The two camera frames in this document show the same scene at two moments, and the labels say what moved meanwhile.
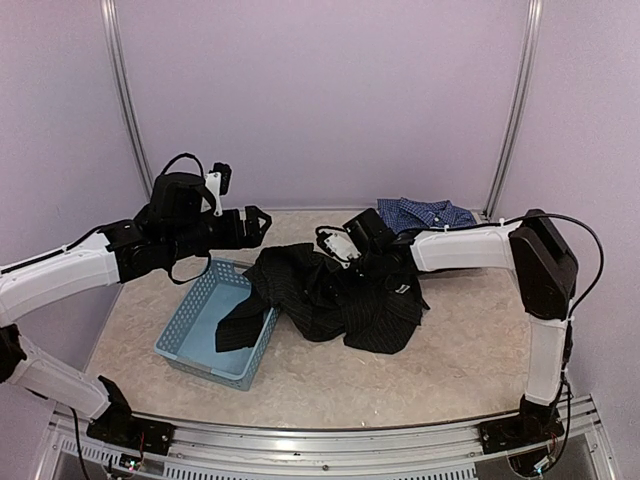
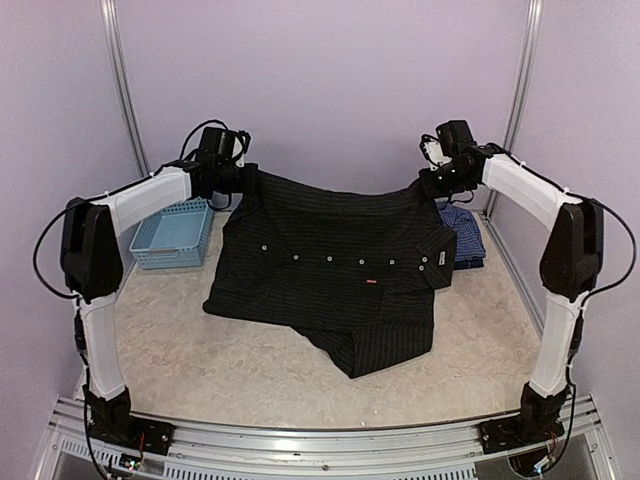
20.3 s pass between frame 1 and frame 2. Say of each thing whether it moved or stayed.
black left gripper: moved
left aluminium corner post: stayed
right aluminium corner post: stayed
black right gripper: moved
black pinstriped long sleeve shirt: moved
